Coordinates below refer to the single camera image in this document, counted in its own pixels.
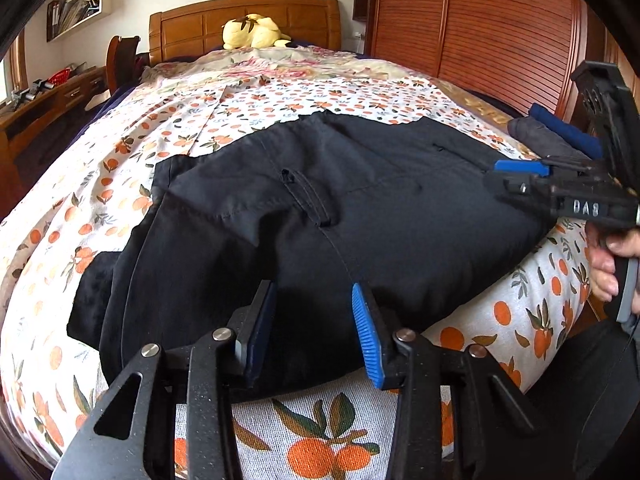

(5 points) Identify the black trench coat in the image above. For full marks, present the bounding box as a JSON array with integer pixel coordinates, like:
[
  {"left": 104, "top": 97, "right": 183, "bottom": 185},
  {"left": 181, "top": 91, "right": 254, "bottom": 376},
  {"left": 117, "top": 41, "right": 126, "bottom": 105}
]
[{"left": 66, "top": 112, "right": 553, "bottom": 399}]

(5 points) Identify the right hand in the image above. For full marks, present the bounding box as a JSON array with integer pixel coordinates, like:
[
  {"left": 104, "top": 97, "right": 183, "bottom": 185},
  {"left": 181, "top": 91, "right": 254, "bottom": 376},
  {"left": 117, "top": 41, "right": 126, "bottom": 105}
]
[{"left": 586, "top": 222, "right": 640, "bottom": 302}]

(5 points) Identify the grey folded garment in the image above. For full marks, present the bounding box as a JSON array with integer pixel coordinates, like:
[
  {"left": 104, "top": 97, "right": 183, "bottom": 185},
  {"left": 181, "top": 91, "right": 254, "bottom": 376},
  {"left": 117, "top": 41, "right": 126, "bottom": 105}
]
[{"left": 506, "top": 116, "right": 589, "bottom": 160}]

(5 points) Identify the blue folded garment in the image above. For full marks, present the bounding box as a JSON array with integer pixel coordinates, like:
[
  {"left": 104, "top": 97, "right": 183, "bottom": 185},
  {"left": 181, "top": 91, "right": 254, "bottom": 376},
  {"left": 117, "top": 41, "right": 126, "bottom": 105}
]
[{"left": 528, "top": 103, "right": 604, "bottom": 159}]

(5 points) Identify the wooden louvered wardrobe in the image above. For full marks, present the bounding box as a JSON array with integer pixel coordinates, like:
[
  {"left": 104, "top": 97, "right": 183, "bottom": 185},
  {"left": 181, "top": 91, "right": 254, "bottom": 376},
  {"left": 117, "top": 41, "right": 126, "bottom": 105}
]
[{"left": 354, "top": 0, "right": 639, "bottom": 125}]

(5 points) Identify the orange print bed sheet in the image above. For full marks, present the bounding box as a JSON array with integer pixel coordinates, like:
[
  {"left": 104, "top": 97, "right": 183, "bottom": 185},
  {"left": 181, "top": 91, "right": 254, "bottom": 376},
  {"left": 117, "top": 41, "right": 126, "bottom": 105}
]
[{"left": 1, "top": 70, "right": 590, "bottom": 479}]

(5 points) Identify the wooden headboard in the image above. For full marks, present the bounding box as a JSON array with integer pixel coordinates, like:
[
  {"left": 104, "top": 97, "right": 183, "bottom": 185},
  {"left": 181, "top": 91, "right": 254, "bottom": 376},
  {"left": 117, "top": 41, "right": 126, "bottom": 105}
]
[{"left": 149, "top": 0, "right": 342, "bottom": 65}]

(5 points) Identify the yellow plush toy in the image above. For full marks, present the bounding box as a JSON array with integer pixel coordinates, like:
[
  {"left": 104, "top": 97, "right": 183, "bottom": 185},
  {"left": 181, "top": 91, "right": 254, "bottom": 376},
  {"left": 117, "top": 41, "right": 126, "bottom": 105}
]
[{"left": 222, "top": 14, "right": 292, "bottom": 50}]

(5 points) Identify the floral quilt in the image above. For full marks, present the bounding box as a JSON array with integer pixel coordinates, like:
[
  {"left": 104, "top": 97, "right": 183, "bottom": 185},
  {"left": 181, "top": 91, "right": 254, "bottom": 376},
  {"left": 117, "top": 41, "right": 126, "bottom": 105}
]
[{"left": 142, "top": 46, "right": 425, "bottom": 84}]

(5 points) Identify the wooden desk cabinet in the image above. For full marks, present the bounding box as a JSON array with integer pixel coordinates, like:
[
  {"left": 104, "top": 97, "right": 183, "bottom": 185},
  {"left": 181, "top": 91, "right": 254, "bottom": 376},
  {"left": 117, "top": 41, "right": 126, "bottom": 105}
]
[{"left": 1, "top": 66, "right": 106, "bottom": 218}]

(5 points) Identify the red basket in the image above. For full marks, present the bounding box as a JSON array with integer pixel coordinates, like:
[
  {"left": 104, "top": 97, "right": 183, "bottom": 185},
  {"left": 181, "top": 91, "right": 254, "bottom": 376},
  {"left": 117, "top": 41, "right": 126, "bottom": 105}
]
[{"left": 48, "top": 67, "right": 73, "bottom": 87}]

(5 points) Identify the wooden chair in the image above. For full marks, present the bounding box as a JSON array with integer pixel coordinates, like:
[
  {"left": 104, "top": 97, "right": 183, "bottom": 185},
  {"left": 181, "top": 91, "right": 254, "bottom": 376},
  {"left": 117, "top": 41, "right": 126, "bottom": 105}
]
[{"left": 85, "top": 36, "right": 141, "bottom": 112}]

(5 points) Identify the window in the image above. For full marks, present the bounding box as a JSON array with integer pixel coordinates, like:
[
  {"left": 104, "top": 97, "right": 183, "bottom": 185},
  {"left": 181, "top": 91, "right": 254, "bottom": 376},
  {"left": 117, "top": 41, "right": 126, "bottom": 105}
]
[{"left": 1, "top": 29, "right": 28, "bottom": 108}]

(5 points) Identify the white wall shelf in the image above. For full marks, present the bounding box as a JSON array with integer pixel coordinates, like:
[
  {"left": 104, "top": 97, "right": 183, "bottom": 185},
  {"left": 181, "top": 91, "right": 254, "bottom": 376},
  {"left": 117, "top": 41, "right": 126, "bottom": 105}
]
[{"left": 47, "top": 0, "right": 113, "bottom": 42}]

